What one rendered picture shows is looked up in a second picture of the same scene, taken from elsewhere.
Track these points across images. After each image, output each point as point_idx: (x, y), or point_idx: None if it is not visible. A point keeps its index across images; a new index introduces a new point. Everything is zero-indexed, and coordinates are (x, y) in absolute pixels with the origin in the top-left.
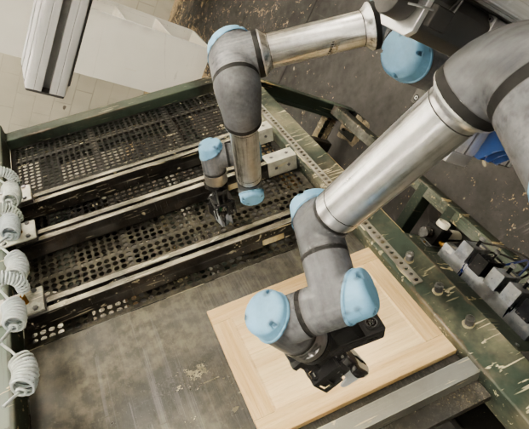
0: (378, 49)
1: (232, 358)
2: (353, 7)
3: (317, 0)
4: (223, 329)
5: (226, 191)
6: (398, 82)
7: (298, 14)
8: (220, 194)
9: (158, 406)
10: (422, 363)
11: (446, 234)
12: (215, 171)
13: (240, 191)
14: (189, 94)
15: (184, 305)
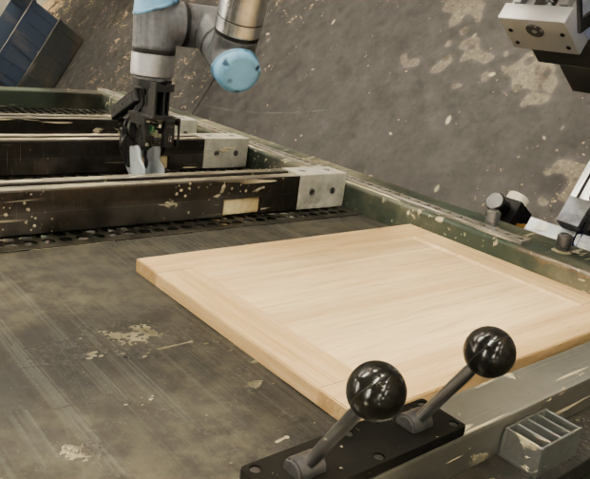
0: (303, 132)
1: (220, 310)
2: (262, 91)
3: (207, 90)
4: (184, 278)
5: (171, 87)
6: (336, 163)
7: (178, 108)
8: (161, 90)
9: (38, 381)
10: None
11: (525, 213)
12: (161, 39)
13: (218, 53)
14: (39, 100)
15: (77, 258)
